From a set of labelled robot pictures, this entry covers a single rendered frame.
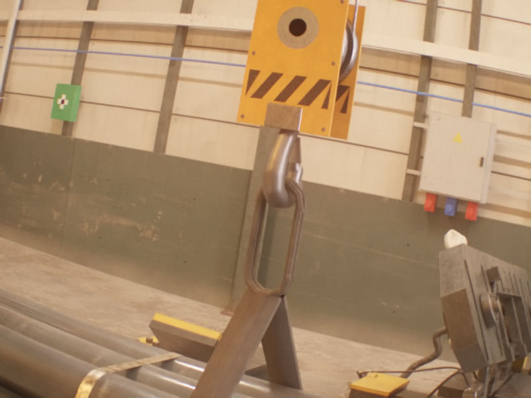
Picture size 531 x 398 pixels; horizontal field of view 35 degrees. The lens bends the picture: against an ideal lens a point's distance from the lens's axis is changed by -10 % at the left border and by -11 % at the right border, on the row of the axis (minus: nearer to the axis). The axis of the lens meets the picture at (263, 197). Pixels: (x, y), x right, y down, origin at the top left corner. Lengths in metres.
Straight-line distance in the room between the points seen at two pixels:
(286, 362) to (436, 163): 6.86
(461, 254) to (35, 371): 2.55
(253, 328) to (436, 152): 7.07
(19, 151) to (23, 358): 9.96
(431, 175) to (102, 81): 4.46
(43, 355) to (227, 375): 0.47
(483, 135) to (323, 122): 6.96
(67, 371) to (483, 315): 2.60
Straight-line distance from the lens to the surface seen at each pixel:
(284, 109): 1.89
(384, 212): 9.30
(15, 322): 2.36
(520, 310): 5.83
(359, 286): 9.43
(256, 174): 9.66
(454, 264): 4.14
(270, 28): 1.93
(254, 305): 1.95
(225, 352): 1.91
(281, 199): 1.90
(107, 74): 11.28
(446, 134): 8.88
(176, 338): 4.74
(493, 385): 5.10
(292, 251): 1.92
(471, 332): 3.99
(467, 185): 8.80
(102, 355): 2.19
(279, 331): 2.05
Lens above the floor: 2.05
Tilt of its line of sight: 5 degrees down
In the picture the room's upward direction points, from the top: 9 degrees clockwise
